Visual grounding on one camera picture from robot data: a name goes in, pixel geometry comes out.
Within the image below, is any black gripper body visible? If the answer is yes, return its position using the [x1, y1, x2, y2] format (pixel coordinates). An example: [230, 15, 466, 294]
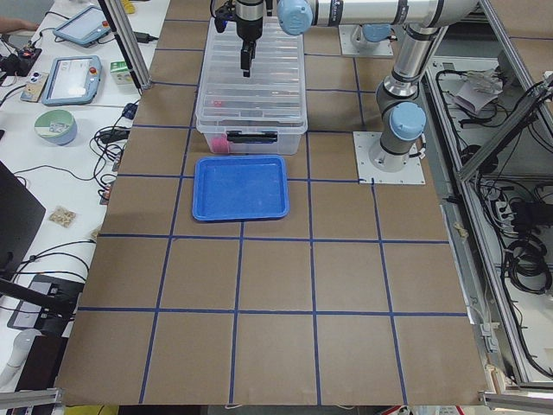
[235, 0, 264, 42]

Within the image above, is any clear plastic box lid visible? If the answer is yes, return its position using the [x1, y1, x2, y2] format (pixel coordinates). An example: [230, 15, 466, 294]
[195, 17, 308, 123]

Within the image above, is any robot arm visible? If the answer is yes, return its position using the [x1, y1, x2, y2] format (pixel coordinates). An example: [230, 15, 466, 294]
[351, 23, 393, 50]
[210, 0, 476, 173]

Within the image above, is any black box latch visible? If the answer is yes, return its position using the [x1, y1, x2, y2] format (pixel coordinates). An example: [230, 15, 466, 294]
[226, 131, 278, 144]

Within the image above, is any clear plastic storage box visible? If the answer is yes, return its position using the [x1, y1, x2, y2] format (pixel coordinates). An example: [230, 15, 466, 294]
[196, 118, 308, 156]

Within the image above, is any red block upper stacked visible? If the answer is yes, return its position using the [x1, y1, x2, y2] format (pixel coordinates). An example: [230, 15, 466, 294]
[211, 135, 231, 155]

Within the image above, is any green white carton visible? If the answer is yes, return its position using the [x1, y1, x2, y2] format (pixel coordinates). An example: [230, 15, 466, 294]
[109, 61, 134, 85]

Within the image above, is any blue plastic tray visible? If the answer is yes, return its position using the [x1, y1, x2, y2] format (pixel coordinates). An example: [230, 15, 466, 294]
[192, 155, 289, 222]

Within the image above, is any teach pendant far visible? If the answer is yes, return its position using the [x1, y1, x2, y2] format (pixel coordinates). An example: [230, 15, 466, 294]
[53, 6, 111, 47]

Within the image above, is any teach pendant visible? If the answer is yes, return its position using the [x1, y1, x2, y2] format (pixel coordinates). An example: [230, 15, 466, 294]
[53, 6, 111, 47]
[41, 55, 102, 106]

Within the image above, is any teach pendant near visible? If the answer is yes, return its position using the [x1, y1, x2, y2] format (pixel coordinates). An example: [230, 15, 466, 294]
[41, 55, 102, 106]

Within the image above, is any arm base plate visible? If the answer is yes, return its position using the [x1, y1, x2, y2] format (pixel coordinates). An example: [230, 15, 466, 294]
[353, 131, 426, 186]
[339, 23, 393, 59]

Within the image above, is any aluminium frame post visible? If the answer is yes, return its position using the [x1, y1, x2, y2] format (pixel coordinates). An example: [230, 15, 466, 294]
[99, 0, 152, 91]

